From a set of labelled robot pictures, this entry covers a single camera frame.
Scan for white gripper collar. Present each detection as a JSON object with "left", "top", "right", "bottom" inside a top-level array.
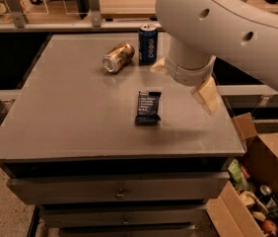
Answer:
[{"left": 150, "top": 55, "right": 218, "bottom": 115}]

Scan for dark blue rxbar wrapper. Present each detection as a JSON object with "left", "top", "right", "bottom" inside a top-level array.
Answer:
[{"left": 135, "top": 91, "right": 162, "bottom": 125}]

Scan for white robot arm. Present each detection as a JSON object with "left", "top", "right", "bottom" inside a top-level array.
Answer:
[{"left": 155, "top": 0, "right": 278, "bottom": 92}]

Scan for blue pepsi can upright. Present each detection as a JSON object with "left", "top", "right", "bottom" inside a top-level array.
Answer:
[{"left": 138, "top": 24, "right": 158, "bottom": 64}]

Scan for orange soda can lying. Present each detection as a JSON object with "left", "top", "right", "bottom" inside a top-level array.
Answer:
[{"left": 103, "top": 42, "right": 135, "bottom": 73}]

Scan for grey drawer cabinet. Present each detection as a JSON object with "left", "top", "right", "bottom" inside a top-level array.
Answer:
[{"left": 0, "top": 34, "right": 243, "bottom": 237}]

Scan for green snack packet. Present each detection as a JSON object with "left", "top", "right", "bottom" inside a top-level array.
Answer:
[{"left": 228, "top": 159, "right": 249, "bottom": 191}]

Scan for cardboard box of items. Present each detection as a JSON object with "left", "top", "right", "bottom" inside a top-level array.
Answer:
[{"left": 207, "top": 114, "right": 278, "bottom": 237}]

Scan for red apple in box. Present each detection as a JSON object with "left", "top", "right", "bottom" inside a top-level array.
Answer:
[{"left": 261, "top": 219, "right": 278, "bottom": 237}]

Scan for metal rail bracket middle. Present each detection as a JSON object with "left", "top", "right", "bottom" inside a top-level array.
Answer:
[{"left": 88, "top": 0, "right": 102, "bottom": 27}]

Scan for metal rail bracket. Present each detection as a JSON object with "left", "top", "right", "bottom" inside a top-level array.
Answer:
[
  {"left": 6, "top": 0, "right": 28, "bottom": 28},
  {"left": 88, "top": 0, "right": 102, "bottom": 27}
]

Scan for metal rail bracket left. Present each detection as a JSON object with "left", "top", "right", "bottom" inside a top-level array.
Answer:
[{"left": 6, "top": 0, "right": 28, "bottom": 28}]

